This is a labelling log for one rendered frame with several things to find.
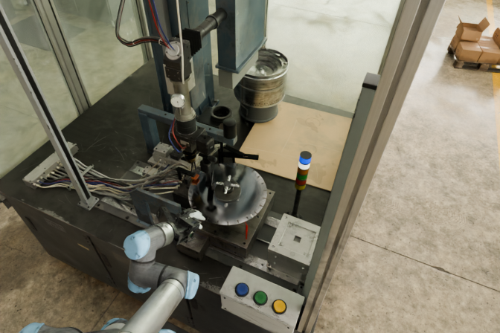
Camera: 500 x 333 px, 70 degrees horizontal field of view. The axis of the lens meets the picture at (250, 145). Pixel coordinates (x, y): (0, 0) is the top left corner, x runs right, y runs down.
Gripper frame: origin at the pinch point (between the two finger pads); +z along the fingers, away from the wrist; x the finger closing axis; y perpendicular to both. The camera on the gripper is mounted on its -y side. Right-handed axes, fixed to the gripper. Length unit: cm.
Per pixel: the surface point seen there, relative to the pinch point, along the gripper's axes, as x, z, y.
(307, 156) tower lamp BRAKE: 34.3, 21.4, 25.0
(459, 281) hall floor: -24, 142, 113
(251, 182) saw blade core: 12.1, 25.7, 5.7
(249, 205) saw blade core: 6.3, 17.0, 11.9
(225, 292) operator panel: -15.8, -6.9, 24.3
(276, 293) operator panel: -10.1, 1.7, 39.0
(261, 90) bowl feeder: 45, 65, -24
